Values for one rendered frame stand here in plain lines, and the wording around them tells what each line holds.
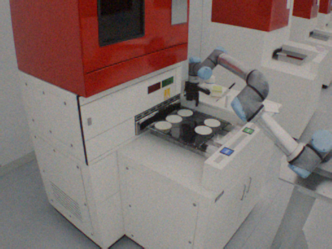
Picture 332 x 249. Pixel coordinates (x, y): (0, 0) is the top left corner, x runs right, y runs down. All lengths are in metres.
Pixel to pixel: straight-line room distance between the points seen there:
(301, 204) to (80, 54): 1.46
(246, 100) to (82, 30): 0.80
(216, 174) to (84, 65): 0.76
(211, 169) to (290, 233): 0.87
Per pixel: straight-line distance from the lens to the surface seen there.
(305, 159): 1.44
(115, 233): 2.07
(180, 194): 1.46
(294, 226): 1.95
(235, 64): 1.57
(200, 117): 1.85
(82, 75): 1.29
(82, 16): 1.24
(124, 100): 1.57
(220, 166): 1.32
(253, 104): 1.39
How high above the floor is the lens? 1.75
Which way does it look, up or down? 29 degrees down
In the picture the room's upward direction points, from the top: 1 degrees clockwise
